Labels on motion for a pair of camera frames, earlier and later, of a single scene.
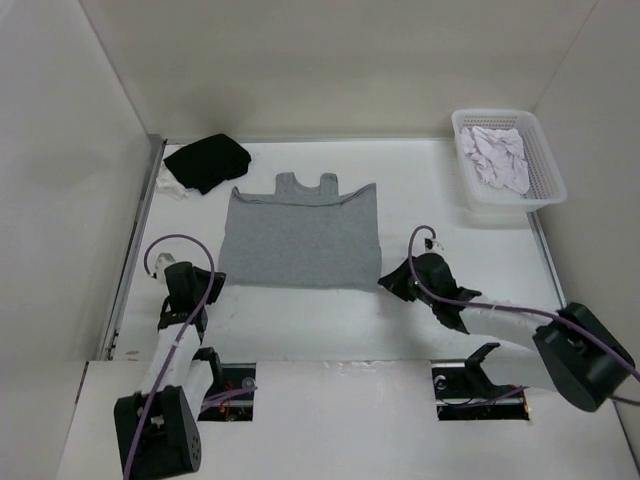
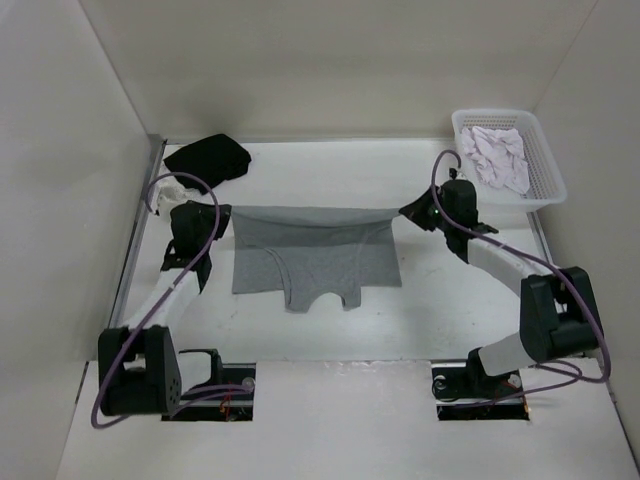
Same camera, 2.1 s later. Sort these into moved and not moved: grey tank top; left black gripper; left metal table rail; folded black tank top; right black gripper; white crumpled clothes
Moved: right black gripper; grey tank top; left black gripper
Not moved: folded black tank top; white crumpled clothes; left metal table rail
